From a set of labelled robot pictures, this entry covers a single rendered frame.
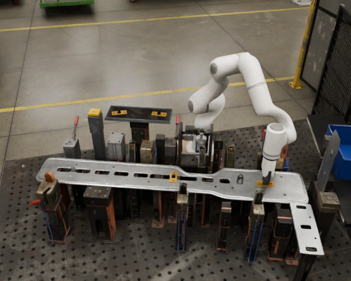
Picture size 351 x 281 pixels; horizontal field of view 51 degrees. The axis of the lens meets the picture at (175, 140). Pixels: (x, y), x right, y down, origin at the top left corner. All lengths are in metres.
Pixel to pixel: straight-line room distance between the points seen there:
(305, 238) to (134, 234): 0.88
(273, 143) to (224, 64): 0.46
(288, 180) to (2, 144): 3.01
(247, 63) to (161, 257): 1.04
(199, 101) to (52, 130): 2.38
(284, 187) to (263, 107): 0.45
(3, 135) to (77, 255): 2.51
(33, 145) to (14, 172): 1.45
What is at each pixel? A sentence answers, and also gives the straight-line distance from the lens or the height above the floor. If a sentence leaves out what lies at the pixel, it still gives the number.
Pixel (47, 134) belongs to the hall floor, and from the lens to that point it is 4.13.
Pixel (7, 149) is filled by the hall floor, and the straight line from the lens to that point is 4.05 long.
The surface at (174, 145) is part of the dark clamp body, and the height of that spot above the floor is 1.08.
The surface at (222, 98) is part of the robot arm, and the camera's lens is 2.22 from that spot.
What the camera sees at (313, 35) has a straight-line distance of 4.74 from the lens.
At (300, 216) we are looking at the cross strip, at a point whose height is 1.00.
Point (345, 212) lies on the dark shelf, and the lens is 1.86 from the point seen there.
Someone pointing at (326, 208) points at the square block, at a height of 1.03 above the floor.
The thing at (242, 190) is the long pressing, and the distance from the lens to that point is 1.86.
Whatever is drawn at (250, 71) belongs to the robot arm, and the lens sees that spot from 1.74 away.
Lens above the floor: 2.28
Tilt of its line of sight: 36 degrees down
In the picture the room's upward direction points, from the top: 1 degrees clockwise
